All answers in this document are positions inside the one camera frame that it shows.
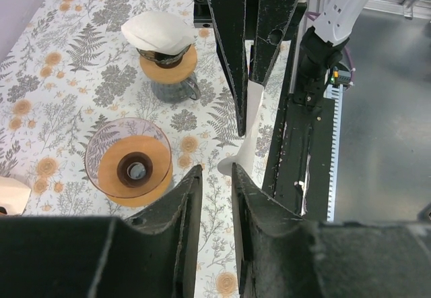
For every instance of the ribbed glass dripper cone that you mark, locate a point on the ribbed glass dripper cone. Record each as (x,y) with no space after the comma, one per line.
(163,60)

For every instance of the white paper coffee filter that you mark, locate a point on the white paper coffee filter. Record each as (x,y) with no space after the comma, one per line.
(158,31)

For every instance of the glass coffee server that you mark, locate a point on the glass coffee server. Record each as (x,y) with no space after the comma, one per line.
(178,92)

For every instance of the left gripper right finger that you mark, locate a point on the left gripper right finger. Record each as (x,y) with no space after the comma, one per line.
(279,254)

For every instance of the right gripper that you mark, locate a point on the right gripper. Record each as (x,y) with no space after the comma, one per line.
(274,20)

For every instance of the white cable duct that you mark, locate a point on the white cable duct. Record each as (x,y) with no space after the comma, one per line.
(335,94)

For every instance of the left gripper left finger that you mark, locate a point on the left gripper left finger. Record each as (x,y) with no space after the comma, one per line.
(151,254)

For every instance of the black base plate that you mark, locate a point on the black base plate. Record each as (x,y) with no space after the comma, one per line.
(298,172)

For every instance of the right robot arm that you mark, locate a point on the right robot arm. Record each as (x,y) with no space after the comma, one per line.
(249,33)

